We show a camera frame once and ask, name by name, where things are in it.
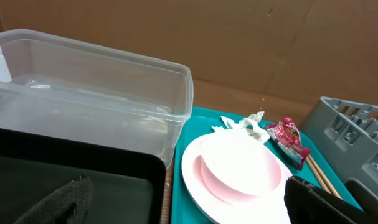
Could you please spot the clear plastic bin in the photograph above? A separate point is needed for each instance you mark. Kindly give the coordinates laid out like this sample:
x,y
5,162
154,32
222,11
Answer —
x,y
65,88

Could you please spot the grey dish rack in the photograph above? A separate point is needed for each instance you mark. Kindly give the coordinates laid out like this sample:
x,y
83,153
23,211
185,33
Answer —
x,y
346,133

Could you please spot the red snack wrapper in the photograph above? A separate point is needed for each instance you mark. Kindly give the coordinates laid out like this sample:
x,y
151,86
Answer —
x,y
287,136

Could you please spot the right wooden chopstick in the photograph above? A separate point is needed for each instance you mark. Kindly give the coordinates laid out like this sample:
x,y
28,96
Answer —
x,y
332,188

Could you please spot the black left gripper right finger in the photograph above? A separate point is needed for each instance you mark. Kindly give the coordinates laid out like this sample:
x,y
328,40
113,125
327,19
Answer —
x,y
309,204

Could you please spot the wooden chopstick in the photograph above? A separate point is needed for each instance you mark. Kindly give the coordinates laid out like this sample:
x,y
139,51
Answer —
x,y
332,188
318,173

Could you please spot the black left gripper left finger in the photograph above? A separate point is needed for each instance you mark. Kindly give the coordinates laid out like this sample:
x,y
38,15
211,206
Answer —
x,y
68,204

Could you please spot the left wooden chopstick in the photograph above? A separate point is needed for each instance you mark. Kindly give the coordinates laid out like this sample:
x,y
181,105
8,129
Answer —
x,y
318,173

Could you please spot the white napkin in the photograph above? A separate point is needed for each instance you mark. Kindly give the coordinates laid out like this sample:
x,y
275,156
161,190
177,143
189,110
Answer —
x,y
248,126

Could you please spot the pink small bowl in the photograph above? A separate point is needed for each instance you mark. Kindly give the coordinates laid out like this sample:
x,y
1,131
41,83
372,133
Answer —
x,y
241,163

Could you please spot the black rectangular tray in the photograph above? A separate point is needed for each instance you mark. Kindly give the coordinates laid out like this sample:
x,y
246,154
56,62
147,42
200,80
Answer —
x,y
128,186

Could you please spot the pink plate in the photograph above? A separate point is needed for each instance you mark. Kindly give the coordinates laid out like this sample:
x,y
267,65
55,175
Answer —
x,y
224,205

